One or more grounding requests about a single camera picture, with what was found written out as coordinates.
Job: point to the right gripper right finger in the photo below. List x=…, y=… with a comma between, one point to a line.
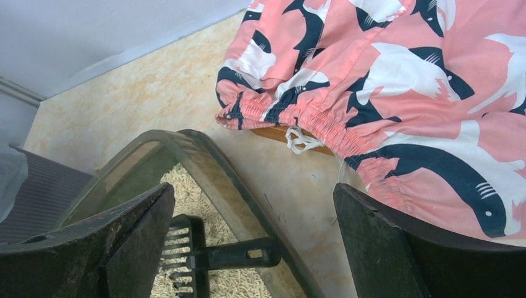
x=392, y=254

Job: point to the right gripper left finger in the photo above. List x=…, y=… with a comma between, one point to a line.
x=115, y=253

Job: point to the black litter scoop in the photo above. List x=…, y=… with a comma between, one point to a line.
x=187, y=254

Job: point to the brown litter box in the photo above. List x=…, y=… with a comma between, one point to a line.
x=207, y=186

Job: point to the blue-lined trash bin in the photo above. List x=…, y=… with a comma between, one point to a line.
x=43, y=198

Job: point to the pink patterned cloth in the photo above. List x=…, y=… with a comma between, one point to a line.
x=425, y=100

